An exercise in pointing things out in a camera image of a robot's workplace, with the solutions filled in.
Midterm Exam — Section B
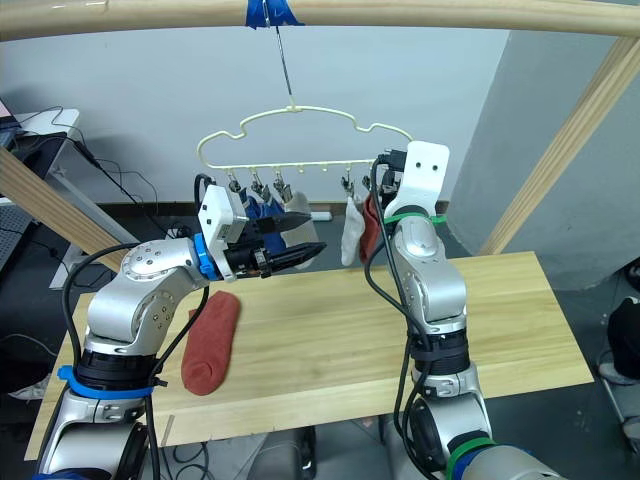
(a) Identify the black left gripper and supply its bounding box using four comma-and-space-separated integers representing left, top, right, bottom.
224, 211, 329, 279

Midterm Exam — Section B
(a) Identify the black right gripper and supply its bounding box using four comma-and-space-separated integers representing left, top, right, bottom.
377, 168, 403, 203

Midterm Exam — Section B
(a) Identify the light grey sock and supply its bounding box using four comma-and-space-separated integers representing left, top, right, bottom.
340, 196, 367, 267
284, 191, 319, 271

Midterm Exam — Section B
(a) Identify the red sock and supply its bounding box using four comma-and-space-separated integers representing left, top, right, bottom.
180, 291, 243, 397
358, 193, 387, 264

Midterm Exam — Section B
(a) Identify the cream plastic clip hanger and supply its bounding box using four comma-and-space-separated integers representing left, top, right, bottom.
196, 24, 415, 176

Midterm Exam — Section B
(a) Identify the blue sock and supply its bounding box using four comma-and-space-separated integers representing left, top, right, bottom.
238, 192, 261, 221
259, 195, 289, 257

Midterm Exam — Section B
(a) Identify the blue tape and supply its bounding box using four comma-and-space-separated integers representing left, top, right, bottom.
244, 0, 307, 31

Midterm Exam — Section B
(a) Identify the grey shoe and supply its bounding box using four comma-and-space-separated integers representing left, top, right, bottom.
598, 362, 640, 387

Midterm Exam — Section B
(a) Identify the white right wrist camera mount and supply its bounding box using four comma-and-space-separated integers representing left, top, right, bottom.
387, 141, 450, 220

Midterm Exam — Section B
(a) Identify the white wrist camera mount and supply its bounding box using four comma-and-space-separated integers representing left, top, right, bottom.
387, 141, 450, 220
196, 185, 250, 284

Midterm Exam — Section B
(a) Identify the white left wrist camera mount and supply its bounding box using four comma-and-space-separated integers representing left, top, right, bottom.
196, 185, 250, 284

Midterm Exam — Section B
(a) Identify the wooden diagonal frame post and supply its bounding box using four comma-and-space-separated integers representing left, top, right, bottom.
479, 35, 640, 257
0, 146, 129, 261

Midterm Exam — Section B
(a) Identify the wooden frame rail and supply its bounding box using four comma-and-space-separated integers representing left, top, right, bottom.
0, 0, 640, 44

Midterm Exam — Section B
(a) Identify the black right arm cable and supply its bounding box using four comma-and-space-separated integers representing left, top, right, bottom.
363, 147, 451, 479

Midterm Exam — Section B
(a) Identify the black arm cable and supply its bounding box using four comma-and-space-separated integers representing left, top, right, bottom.
62, 172, 211, 480
363, 147, 451, 479

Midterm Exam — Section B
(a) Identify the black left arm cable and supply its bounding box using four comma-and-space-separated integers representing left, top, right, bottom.
62, 172, 211, 480

